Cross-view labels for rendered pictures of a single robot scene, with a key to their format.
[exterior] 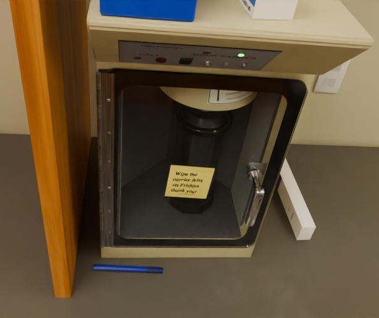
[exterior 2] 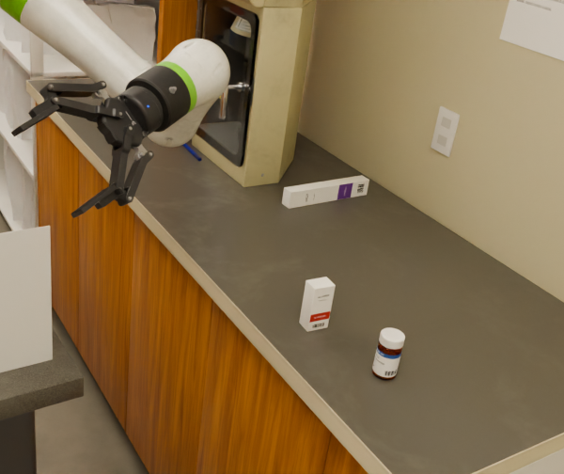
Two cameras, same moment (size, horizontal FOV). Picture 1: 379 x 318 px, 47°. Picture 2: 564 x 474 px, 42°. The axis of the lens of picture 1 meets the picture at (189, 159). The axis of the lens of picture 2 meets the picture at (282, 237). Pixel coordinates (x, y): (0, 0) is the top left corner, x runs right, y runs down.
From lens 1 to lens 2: 1.85 m
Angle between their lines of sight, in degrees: 55
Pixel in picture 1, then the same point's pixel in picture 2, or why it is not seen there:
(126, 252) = (199, 145)
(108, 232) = not seen: hidden behind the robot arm
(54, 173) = (162, 29)
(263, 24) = not seen: outside the picture
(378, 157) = (456, 245)
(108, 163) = not seen: hidden behind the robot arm
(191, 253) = (221, 163)
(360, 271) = (278, 229)
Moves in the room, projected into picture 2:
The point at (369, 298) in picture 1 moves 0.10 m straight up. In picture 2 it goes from (254, 231) to (258, 194)
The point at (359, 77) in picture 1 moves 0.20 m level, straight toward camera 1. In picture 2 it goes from (467, 145) to (389, 135)
